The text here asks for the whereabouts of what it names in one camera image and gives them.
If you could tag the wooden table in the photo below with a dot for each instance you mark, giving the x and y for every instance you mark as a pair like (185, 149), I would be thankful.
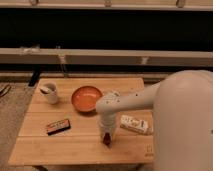
(81, 143)

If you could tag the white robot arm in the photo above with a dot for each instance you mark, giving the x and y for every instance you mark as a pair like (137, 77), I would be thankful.
(182, 106)

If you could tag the orange ceramic bowl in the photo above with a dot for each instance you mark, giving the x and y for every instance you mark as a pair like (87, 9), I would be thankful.
(84, 98)

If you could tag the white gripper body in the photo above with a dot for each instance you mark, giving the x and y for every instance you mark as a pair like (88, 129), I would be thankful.
(107, 127)

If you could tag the grey bench rail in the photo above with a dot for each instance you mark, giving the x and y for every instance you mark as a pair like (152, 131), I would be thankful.
(105, 57)

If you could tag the white tube package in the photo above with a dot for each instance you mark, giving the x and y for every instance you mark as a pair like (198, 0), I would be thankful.
(137, 125)

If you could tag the black red small box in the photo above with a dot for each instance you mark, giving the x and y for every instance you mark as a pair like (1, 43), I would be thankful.
(58, 126)

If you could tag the white cup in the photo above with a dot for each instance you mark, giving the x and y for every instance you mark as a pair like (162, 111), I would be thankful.
(49, 91)

